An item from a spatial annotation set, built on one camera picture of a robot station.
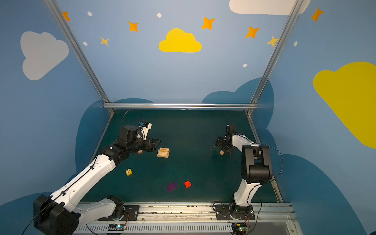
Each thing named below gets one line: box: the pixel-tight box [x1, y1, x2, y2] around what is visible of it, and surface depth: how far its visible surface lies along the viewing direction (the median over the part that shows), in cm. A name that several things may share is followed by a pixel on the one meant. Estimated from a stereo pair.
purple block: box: [167, 182, 177, 193], surface depth 84 cm
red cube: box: [184, 180, 192, 188], surface depth 86 cm
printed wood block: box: [157, 147, 170, 155], surface depth 98 cm
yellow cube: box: [125, 168, 133, 177], surface depth 88 cm
